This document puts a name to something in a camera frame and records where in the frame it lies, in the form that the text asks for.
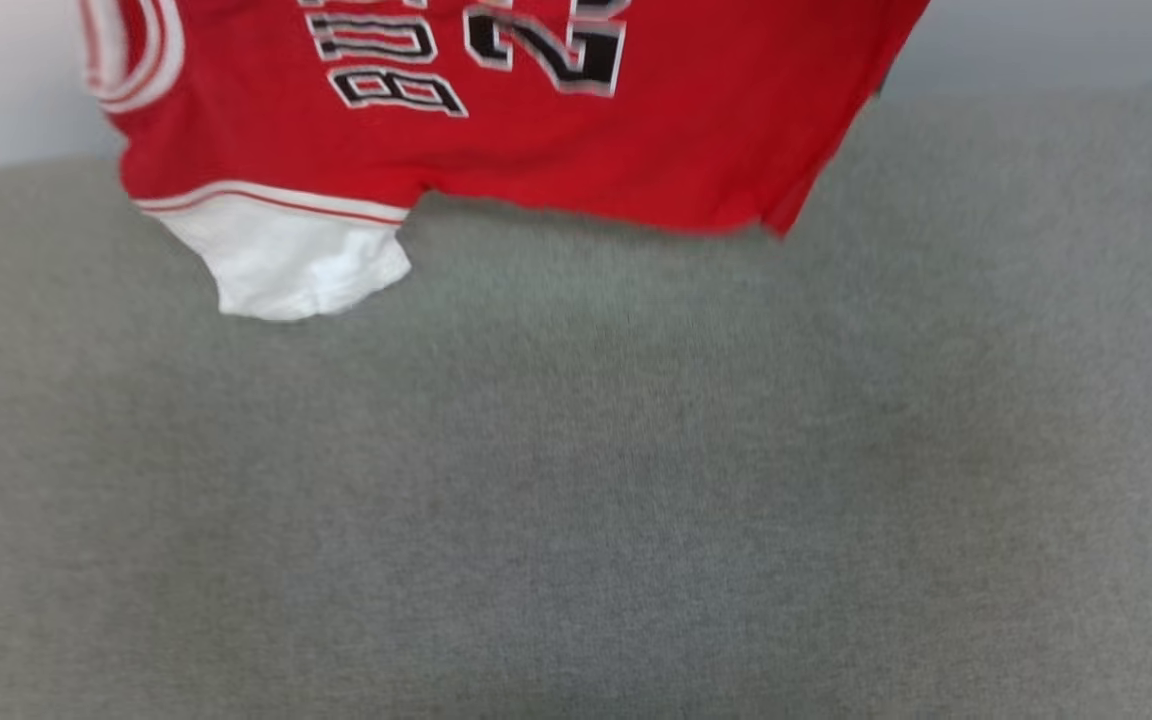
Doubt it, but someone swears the red white sports jersey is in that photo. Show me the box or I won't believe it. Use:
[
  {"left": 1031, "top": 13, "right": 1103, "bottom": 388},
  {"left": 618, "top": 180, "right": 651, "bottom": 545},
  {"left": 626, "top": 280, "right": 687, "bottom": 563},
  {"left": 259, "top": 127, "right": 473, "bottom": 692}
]
[{"left": 76, "top": 0, "right": 933, "bottom": 324}]

